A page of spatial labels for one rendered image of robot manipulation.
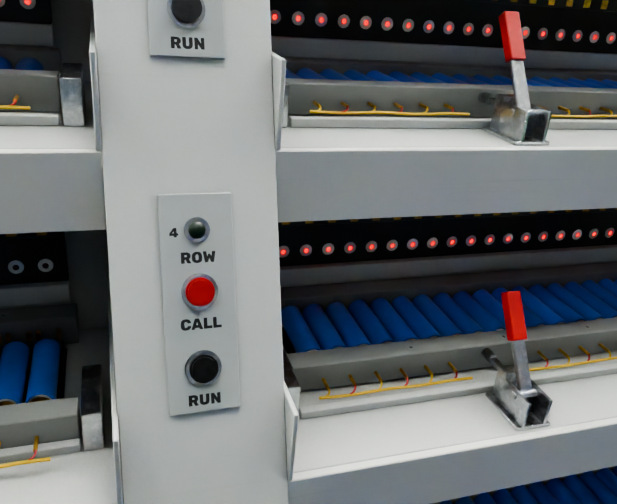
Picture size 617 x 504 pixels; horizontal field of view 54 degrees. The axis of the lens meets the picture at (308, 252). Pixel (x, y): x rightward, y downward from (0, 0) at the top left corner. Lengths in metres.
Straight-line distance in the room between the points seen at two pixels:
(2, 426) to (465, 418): 0.30
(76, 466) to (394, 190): 0.25
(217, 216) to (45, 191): 0.09
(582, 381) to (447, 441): 0.15
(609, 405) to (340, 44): 0.36
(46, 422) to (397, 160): 0.26
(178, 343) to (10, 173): 0.12
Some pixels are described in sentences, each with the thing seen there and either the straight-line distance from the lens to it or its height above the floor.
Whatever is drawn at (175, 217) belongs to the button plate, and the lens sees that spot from 0.34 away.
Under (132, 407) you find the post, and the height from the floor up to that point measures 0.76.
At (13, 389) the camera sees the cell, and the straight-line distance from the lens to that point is 0.44.
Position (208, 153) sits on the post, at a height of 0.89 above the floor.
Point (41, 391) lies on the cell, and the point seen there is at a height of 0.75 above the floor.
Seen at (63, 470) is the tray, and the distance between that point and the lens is 0.40.
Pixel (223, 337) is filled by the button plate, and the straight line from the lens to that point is 0.35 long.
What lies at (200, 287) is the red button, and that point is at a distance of 0.34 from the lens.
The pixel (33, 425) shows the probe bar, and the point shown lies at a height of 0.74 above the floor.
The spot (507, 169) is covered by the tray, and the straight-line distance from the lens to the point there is 0.43.
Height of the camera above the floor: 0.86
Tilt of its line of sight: 5 degrees down
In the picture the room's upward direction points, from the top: 2 degrees counter-clockwise
